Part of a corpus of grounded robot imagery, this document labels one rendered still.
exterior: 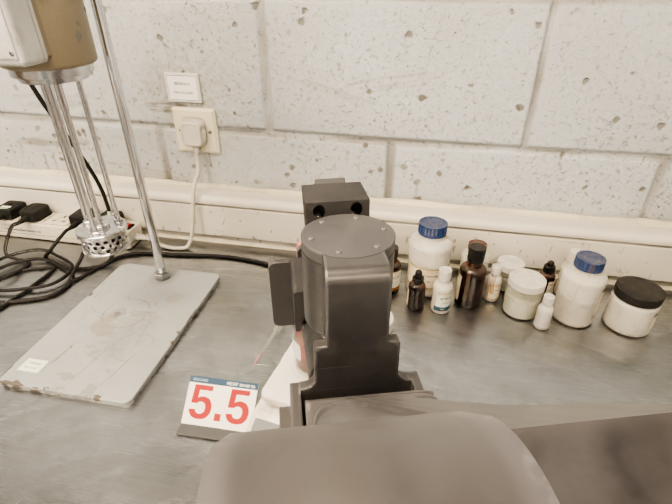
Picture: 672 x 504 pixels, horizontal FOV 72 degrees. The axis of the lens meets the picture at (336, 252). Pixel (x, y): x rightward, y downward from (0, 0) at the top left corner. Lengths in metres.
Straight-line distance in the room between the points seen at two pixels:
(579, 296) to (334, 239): 0.57
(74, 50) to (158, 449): 0.47
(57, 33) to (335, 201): 0.40
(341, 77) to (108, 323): 0.55
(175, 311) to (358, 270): 0.58
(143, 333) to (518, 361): 0.56
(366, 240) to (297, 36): 0.60
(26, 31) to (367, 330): 0.46
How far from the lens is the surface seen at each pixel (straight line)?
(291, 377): 0.55
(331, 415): 0.21
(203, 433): 0.62
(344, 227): 0.28
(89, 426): 0.69
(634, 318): 0.83
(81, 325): 0.83
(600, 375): 0.76
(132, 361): 0.73
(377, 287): 0.25
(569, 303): 0.80
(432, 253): 0.76
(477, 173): 0.86
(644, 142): 0.90
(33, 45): 0.60
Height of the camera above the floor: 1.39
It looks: 32 degrees down
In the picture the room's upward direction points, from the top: straight up
